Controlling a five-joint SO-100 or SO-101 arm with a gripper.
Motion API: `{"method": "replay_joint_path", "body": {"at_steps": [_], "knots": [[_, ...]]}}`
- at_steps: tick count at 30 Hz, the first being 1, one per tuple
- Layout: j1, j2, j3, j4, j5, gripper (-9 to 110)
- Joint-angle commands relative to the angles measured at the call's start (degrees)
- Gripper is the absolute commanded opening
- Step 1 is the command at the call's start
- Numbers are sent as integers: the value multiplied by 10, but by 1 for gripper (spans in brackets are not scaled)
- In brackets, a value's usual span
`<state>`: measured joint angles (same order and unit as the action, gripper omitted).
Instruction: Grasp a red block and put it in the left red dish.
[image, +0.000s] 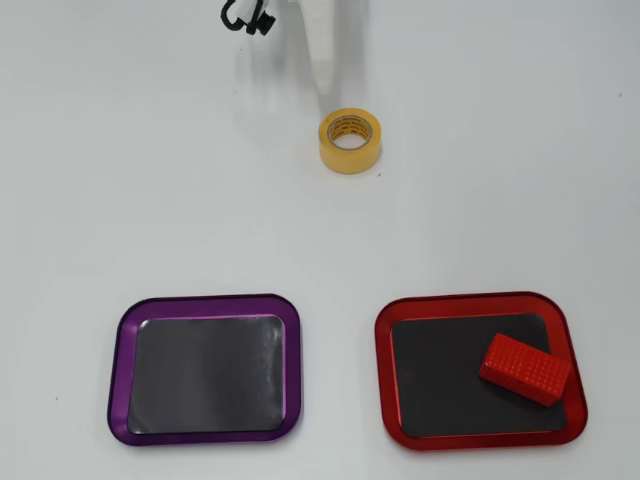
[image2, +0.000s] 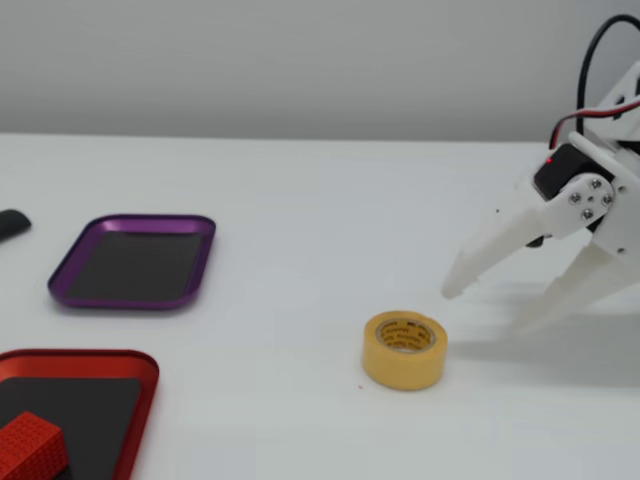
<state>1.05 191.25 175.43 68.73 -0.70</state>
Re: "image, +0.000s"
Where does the red metal dish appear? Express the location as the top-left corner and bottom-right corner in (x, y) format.
(373, 290), (590, 454)

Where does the purple metal dish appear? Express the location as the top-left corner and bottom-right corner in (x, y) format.
(106, 293), (304, 449)

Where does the yellow masking tape roll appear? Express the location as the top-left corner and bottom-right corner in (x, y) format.
(318, 106), (383, 175)

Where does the red studded block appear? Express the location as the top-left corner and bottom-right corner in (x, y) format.
(478, 332), (573, 408)

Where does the black cable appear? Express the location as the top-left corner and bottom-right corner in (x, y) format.
(219, 0), (277, 37)

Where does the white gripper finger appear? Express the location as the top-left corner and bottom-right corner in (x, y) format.
(298, 0), (342, 102)

